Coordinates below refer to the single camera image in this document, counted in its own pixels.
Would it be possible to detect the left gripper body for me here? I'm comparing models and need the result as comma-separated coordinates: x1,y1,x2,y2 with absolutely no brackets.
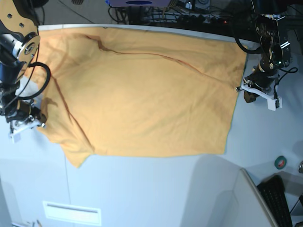
246,66,278,92

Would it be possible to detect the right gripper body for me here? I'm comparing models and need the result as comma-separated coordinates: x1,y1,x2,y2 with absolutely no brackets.
4,101,40,124

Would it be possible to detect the yellow t-shirt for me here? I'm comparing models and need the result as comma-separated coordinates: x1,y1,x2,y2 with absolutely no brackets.
38,27,246,167

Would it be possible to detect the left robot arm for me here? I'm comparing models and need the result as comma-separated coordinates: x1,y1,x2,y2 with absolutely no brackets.
243,0,291,103

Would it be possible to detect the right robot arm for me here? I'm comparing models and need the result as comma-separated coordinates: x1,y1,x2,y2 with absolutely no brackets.
0,0,51,127

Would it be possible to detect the green tape roll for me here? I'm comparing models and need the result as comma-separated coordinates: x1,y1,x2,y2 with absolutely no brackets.
274,156,287,170

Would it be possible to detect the black keyboard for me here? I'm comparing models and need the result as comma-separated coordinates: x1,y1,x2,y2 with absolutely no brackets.
257,175,293,227

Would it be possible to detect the white label on table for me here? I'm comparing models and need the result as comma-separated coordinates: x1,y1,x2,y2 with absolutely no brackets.
43,201,102,227

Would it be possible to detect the blue box at top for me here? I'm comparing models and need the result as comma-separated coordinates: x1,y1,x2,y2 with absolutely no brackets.
105,0,171,7

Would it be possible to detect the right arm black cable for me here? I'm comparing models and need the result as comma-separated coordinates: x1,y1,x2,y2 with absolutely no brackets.
14,61,52,100

